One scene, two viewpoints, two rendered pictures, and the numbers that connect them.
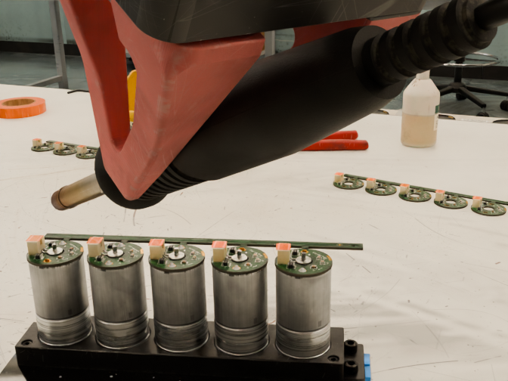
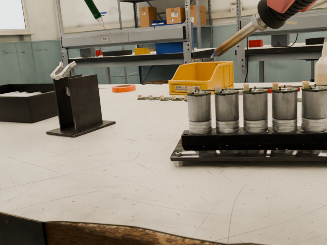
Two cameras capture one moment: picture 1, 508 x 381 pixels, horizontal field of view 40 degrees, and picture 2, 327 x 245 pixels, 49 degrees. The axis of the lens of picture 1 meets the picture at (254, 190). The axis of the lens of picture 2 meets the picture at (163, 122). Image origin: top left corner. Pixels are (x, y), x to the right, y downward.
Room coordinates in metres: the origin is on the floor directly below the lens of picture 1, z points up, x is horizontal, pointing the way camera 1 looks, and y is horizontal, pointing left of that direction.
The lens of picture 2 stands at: (-0.08, 0.09, 0.87)
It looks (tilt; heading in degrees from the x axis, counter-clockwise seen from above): 13 degrees down; 6
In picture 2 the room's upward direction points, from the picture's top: 4 degrees counter-clockwise
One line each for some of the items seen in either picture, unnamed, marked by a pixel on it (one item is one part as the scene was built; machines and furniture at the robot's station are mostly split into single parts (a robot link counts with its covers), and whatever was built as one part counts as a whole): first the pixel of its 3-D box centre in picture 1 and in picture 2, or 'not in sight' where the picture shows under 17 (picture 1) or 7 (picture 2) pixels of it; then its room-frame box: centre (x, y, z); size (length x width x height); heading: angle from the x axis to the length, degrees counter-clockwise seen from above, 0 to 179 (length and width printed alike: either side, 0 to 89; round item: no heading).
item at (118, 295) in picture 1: (119, 302); (227, 115); (0.28, 0.06, 0.79); 0.02 x 0.02 x 0.05
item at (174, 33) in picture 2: not in sight; (118, 39); (3.13, 0.75, 0.90); 1.30 x 0.06 x 0.12; 67
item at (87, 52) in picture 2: not in sight; (88, 52); (3.45, 1.14, 0.80); 0.15 x 0.12 x 0.10; 177
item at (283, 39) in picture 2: not in sight; (280, 40); (2.74, -0.57, 0.80); 0.15 x 0.12 x 0.10; 159
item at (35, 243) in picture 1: (38, 245); (190, 89); (0.28, 0.10, 0.82); 0.01 x 0.01 x 0.01; 83
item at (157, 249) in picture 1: (159, 249); (246, 87); (0.28, 0.04, 0.82); 0.01 x 0.01 x 0.01; 83
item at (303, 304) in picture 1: (302, 310); (314, 113); (0.27, -0.02, 0.79); 0.02 x 0.02 x 0.05
